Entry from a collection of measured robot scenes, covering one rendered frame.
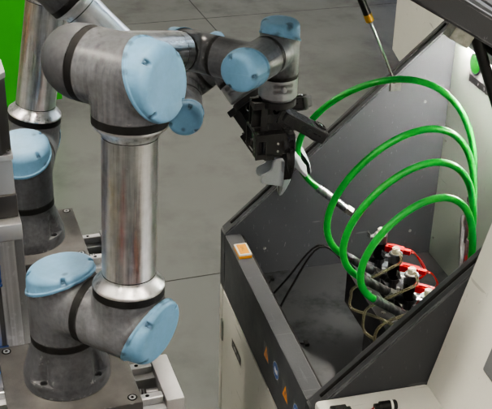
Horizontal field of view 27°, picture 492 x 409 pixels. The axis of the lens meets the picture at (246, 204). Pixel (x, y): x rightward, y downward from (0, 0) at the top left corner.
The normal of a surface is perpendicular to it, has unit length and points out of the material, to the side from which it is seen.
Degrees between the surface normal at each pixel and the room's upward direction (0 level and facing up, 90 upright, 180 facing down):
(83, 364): 72
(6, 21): 90
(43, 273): 8
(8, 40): 90
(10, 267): 90
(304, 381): 0
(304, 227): 90
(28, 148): 7
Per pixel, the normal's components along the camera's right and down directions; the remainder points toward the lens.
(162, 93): 0.87, 0.14
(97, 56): -0.38, -0.22
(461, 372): -0.93, -0.11
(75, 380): 0.34, 0.17
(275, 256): 0.26, 0.47
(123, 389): 0.03, -0.88
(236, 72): -0.50, 0.40
